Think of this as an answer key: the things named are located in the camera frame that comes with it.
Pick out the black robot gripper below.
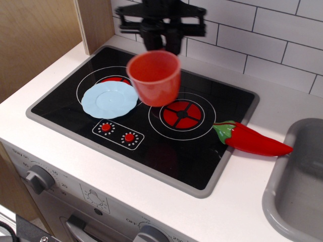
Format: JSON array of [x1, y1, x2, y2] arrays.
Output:
[[115, 1, 206, 55]]

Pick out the orange plastic toy cup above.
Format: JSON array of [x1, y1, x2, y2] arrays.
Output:
[[126, 50, 181, 107]]

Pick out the light blue toy plate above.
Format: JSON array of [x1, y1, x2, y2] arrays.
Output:
[[81, 81, 138, 119]]

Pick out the right red stove button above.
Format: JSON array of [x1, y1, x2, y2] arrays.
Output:
[[124, 133, 135, 143]]

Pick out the red stove button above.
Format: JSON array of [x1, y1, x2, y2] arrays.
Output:
[[124, 133, 135, 143], [101, 124, 112, 132]]

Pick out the black toy stove top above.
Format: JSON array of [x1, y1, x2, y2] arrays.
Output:
[[26, 46, 259, 198]]

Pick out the left red stove button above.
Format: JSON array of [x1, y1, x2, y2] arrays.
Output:
[[101, 124, 112, 132]]

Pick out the red toy chili pepper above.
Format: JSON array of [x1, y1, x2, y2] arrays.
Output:
[[212, 121, 293, 156]]

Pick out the wooden side panel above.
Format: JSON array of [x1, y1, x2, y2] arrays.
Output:
[[1, 1, 115, 101]]

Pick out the grey timer knob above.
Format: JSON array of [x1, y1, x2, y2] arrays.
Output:
[[26, 165, 55, 195]]

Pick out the grey oven temperature knob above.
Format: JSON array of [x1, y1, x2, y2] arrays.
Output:
[[133, 225, 169, 242]]

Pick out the grey toy sink basin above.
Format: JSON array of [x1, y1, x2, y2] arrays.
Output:
[[262, 118, 322, 241]]

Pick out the grey oven door handle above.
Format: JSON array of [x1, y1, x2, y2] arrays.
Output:
[[66, 215, 96, 242]]

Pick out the black metal bracket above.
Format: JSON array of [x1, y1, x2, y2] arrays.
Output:
[[16, 214, 59, 242]]

